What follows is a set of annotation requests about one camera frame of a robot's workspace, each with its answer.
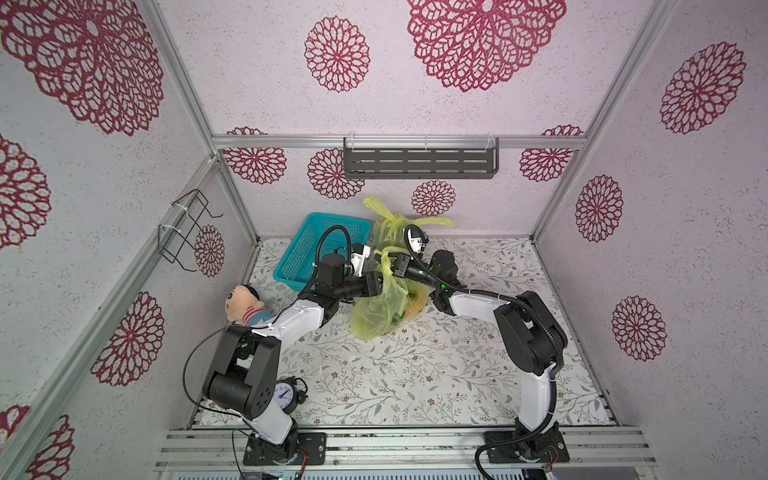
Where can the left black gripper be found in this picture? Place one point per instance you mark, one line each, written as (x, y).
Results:
(372, 278)

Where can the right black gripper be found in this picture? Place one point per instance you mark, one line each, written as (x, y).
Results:
(400, 265)

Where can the yellow plastic bag bottom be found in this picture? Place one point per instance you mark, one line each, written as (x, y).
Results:
(400, 299)

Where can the yellow plastic bag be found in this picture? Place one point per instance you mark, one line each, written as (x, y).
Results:
(388, 230)
(400, 299)

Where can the yellow plastic bag top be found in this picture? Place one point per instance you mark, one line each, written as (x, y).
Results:
(388, 230)

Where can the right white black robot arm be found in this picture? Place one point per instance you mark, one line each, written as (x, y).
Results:
(532, 337)

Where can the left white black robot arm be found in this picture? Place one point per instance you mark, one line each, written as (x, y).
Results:
(243, 373)

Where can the plush doll toy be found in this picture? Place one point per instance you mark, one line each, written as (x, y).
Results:
(244, 307)

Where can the black alarm clock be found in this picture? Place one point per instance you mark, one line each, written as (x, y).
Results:
(290, 392)

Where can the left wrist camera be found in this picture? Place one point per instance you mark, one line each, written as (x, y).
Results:
(358, 257)

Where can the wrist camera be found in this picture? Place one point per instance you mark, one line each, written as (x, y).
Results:
(417, 241)
(358, 257)

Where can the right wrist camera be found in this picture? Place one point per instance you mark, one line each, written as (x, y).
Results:
(417, 241)

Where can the grey wall shelf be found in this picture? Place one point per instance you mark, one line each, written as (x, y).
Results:
(401, 163)

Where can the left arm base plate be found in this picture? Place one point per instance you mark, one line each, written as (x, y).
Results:
(303, 448)

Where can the black wire wall rack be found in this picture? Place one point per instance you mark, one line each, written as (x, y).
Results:
(192, 242)

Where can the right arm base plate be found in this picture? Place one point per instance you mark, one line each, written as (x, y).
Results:
(547, 448)

